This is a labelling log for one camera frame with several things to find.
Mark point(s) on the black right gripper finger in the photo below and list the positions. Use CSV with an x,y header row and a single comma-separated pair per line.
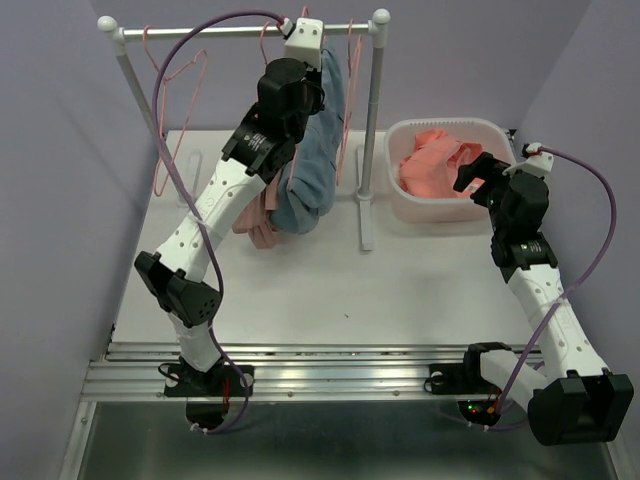
x,y
471,177
488,163

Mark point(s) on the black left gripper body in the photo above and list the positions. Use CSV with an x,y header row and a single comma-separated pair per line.
x,y
313,84

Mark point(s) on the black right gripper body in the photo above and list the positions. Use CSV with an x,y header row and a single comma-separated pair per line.
x,y
497,191

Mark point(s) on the salmon pink skirt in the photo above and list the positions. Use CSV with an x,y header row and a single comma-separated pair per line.
x,y
430,171

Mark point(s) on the pink wire hanger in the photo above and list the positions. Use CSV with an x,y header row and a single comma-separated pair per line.
x,y
179,94
354,46

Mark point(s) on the blue grey garment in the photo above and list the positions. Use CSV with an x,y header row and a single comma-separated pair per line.
x,y
313,195

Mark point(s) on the pink hanger with blue garment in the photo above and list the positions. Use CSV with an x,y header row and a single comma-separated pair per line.
x,y
305,13

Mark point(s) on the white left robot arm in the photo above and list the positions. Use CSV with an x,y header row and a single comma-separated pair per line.
x,y
174,273

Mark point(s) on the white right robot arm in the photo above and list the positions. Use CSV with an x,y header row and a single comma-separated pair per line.
x,y
568,392

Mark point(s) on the pink hanger with dusty garment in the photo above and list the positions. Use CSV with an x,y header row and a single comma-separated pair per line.
x,y
262,42

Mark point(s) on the white plastic basket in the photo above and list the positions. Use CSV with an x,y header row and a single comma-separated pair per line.
x,y
398,145

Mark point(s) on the white metal clothes rack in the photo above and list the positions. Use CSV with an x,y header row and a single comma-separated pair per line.
x,y
377,28

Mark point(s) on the dusty pink garment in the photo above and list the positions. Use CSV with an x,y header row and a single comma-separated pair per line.
x,y
254,221

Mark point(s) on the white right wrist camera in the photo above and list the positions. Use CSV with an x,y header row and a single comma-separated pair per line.
x,y
536,162

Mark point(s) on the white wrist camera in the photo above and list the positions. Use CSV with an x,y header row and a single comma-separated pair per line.
x,y
536,162
303,41

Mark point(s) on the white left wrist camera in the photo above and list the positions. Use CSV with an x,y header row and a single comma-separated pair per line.
x,y
303,41

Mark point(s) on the empty pink wire hanger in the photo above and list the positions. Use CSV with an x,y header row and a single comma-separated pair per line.
x,y
179,94

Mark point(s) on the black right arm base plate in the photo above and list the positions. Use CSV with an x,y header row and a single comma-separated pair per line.
x,y
460,379

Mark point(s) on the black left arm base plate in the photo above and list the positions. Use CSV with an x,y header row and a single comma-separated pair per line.
x,y
181,381

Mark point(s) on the aluminium mounting rail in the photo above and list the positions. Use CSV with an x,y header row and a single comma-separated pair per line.
x,y
283,373

